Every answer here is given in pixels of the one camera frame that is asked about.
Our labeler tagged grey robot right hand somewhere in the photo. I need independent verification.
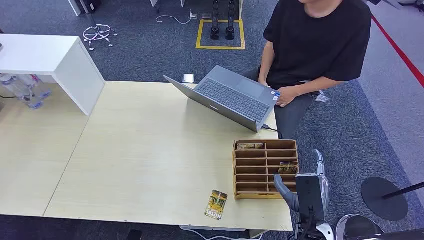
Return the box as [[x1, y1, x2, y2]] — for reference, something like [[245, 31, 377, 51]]
[[273, 149, 331, 223]]

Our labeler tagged person's left hand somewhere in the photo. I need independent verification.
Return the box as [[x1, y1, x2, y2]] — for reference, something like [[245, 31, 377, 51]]
[[275, 86, 301, 108]]

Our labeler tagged gold printed key card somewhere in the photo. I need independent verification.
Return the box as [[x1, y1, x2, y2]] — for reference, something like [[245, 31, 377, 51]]
[[277, 161, 299, 175], [236, 143, 265, 151]]

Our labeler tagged wooden slotted card organizer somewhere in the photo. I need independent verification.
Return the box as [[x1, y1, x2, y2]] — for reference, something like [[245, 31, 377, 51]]
[[232, 139, 300, 201]]

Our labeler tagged person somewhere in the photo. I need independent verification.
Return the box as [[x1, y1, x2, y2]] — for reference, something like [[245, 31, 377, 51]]
[[241, 0, 373, 140]]

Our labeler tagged yellow hotel key card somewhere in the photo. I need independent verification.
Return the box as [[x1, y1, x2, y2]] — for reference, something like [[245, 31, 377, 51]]
[[204, 189, 229, 221]]

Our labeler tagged crumpled white paper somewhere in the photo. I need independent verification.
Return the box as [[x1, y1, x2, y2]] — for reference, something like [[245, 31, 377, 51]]
[[314, 90, 331, 103]]

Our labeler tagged grey laptop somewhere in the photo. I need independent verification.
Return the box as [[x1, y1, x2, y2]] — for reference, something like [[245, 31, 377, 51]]
[[162, 65, 282, 134]]

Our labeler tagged glossy silver robot shell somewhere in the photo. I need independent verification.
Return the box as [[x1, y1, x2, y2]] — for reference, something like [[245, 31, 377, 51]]
[[334, 214, 386, 240]]

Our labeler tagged black upright stand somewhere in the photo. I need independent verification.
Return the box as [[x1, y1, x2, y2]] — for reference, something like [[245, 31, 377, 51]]
[[210, 0, 221, 41], [225, 0, 236, 41]]

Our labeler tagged black round-base pole stand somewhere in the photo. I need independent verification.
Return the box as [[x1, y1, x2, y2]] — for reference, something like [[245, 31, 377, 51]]
[[360, 176, 424, 222]]

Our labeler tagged yellow floor tape square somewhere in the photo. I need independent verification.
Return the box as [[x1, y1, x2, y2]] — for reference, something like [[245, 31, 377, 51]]
[[195, 19, 247, 51]]

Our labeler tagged chrome chair star base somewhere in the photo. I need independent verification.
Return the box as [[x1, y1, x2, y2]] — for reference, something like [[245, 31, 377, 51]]
[[82, 23, 119, 52]]

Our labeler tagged white desk riser shelf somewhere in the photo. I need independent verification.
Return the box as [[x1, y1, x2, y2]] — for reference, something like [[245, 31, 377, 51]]
[[0, 33, 106, 117]]

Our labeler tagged clear plastic water bottle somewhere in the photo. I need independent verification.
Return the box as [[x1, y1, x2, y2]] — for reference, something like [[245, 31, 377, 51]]
[[0, 73, 44, 111], [18, 74, 53, 100]]

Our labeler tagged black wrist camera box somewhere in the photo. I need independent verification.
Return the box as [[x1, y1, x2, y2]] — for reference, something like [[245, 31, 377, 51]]
[[295, 173, 325, 220]]

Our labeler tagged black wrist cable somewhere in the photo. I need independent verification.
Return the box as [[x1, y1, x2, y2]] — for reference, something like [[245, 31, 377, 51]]
[[298, 205, 315, 240]]

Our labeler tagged black laptop power cable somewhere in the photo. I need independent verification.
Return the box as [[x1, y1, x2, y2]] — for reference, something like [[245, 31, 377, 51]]
[[262, 123, 283, 139]]

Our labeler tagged white cable under desk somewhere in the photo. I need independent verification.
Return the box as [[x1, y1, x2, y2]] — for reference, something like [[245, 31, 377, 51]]
[[179, 225, 267, 240]]

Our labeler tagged white floor cable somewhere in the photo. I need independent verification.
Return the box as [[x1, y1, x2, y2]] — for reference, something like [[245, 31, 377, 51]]
[[155, 8, 197, 26]]

